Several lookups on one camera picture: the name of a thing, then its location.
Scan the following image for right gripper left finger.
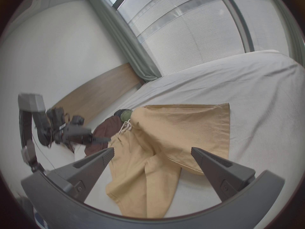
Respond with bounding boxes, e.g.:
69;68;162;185
49;147;115;203

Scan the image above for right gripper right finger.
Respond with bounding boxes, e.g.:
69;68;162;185
191;146;256;203

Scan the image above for tan shorts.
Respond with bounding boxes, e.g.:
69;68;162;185
105;103;231;219

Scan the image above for bed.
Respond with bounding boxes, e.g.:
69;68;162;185
24;49;305;220

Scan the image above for pale grey garment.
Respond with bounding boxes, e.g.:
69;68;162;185
73;144;87;162

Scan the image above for brown shorts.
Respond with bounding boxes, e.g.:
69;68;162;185
63;115;125;157

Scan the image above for green garment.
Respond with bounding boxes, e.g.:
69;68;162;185
120;110;132;122

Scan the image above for window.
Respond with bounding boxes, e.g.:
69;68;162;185
100;0;296;77

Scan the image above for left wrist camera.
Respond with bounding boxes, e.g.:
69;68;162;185
71;115;85;126

